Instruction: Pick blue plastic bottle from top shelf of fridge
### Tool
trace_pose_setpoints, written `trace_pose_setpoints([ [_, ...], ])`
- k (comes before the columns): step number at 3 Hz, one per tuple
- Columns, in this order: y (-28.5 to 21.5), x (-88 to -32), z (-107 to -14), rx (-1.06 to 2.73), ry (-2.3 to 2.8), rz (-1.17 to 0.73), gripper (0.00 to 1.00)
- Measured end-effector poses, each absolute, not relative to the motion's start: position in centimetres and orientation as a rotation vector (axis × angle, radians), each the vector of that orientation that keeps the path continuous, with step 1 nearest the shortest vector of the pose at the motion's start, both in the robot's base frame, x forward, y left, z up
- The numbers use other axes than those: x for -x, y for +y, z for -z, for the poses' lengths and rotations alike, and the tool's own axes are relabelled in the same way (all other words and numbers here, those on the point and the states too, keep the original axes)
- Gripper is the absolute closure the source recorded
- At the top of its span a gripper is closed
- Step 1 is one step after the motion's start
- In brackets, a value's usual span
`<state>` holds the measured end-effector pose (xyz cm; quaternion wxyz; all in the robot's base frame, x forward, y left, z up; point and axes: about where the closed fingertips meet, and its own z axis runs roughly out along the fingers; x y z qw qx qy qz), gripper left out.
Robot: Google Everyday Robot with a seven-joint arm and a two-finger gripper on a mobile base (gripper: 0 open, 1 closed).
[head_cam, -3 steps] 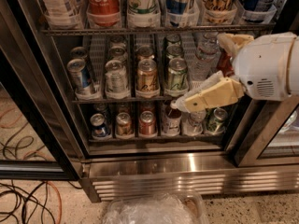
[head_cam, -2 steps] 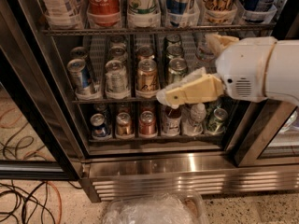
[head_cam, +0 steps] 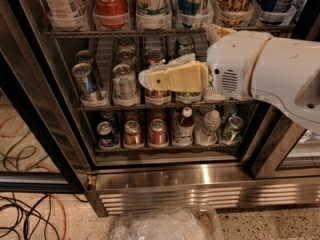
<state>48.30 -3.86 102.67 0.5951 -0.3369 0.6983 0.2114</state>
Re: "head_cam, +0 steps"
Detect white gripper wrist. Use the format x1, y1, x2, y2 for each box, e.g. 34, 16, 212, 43
138, 24, 272, 101

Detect clear blue label plastic bottle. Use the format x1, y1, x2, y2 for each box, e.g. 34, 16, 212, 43
46, 0, 90, 32

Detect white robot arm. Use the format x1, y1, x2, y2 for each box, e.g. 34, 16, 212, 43
138, 24, 320, 134

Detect green silver can middle shelf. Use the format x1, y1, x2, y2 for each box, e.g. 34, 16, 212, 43
177, 92, 201, 98

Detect blue silver can top shelf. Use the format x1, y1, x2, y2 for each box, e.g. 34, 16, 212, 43
177, 0, 213, 29

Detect blue silver can shelf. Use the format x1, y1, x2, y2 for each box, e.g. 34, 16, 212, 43
177, 0, 213, 29
72, 62, 102, 102

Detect gold black can top shelf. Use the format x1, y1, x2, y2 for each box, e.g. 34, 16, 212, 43
214, 0, 254, 27

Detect orange gold can middle shelf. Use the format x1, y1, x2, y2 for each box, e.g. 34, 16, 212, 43
146, 90, 170, 99

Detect white green can top shelf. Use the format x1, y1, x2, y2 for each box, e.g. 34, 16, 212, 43
136, 0, 171, 30

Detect brown juice bottle white cap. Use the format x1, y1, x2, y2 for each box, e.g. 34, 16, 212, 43
173, 107, 195, 146

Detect clear water bottle bottom shelf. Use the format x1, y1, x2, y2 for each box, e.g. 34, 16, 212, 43
196, 110, 221, 146

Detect green can bottom shelf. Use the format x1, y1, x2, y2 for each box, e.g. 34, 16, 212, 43
220, 116, 244, 144

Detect silver white can middle shelf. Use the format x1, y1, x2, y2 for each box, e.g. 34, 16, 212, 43
112, 64, 137, 100

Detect dark blue can top shelf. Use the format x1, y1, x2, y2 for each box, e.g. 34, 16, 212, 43
256, 0, 296, 25

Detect copper red can bottom shelf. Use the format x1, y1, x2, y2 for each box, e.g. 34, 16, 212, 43
148, 119, 167, 146

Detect gold can bottom shelf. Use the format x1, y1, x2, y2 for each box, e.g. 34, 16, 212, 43
124, 120, 142, 146

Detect red Coca-Cola can top shelf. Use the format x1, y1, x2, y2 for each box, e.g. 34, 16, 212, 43
95, 0, 128, 29

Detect blue silver can middle shelf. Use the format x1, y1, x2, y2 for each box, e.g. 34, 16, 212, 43
72, 62, 102, 102

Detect blue Pepsi can bottom shelf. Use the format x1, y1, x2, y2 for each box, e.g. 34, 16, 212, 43
96, 121, 118, 148

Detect glass fridge door left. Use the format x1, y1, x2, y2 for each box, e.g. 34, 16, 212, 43
0, 57, 84, 193

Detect clear plastic bag bin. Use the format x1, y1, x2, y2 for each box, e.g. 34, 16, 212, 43
108, 204, 225, 240

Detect black and orange floor cables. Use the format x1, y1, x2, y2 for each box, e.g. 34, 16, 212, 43
0, 192, 88, 240

